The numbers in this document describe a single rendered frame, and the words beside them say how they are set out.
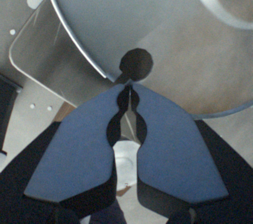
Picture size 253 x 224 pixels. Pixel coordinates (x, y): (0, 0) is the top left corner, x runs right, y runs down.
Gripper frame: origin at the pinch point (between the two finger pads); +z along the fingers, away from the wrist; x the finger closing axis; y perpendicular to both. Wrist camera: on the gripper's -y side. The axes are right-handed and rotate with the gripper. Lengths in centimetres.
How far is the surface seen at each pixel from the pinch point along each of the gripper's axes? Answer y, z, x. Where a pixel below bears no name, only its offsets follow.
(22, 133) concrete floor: 60, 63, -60
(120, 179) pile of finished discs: 64, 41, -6
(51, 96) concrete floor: 41, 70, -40
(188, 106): 3.3, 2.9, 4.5
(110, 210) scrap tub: 94, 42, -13
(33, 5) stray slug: -4.6, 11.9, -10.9
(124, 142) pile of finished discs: 44, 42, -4
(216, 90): 2.3, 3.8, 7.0
